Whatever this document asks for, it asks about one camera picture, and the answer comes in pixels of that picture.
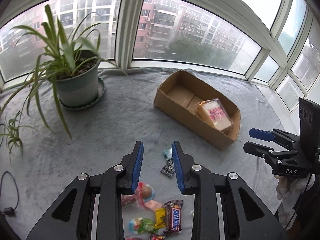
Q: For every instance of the green plastic flower pot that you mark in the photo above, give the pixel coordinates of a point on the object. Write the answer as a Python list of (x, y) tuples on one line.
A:
[(82, 87)]

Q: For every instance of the spider plant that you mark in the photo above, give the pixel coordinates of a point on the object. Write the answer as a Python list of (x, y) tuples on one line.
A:
[(58, 59)]

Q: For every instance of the green pot saucer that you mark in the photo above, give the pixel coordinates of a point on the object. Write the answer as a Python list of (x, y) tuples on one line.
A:
[(100, 93)]

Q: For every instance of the pink snack sachet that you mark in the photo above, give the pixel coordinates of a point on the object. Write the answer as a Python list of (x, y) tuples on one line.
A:
[(153, 205)]

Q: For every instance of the red mixed nuts packet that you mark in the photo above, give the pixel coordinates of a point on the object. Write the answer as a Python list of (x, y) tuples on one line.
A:
[(151, 237)]

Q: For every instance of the packaged braised egg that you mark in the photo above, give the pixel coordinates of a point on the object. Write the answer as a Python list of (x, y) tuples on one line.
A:
[(144, 193)]

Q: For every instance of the black camera box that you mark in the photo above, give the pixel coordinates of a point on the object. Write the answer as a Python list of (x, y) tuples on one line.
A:
[(309, 128)]

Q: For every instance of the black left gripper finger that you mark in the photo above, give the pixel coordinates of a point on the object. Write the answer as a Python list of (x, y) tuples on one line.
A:
[(257, 149)]

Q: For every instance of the white-gloved right hand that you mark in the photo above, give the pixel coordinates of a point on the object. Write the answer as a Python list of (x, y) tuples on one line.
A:
[(289, 190)]

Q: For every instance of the Snickers bar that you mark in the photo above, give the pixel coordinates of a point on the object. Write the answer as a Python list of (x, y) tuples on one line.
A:
[(173, 217)]

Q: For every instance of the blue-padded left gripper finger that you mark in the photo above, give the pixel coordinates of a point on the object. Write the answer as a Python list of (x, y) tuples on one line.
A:
[(71, 215), (245, 216)]

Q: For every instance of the wrapped bread packet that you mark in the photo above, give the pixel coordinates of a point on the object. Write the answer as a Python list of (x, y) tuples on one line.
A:
[(213, 113)]

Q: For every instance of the grey fleece blanket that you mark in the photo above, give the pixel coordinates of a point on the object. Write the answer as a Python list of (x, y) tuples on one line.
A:
[(103, 134)]

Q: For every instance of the yellow snack packet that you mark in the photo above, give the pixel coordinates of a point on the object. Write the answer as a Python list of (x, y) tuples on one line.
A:
[(160, 218)]

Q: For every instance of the brown cardboard box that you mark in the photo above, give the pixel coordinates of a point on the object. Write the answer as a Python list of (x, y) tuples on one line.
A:
[(179, 95)]

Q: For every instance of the black patterned snack packet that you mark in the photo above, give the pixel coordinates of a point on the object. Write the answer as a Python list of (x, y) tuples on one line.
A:
[(168, 169)]

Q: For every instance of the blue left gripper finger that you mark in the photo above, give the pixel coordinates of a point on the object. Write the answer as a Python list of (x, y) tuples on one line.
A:
[(261, 134)]

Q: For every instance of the green blue snack pack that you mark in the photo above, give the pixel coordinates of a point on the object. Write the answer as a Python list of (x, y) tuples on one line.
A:
[(141, 225)]

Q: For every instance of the teal candy wrapper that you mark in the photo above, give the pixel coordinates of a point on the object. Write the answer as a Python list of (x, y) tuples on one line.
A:
[(167, 154)]

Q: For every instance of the small spider plant offshoot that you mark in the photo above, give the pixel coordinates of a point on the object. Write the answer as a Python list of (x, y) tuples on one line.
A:
[(11, 134)]

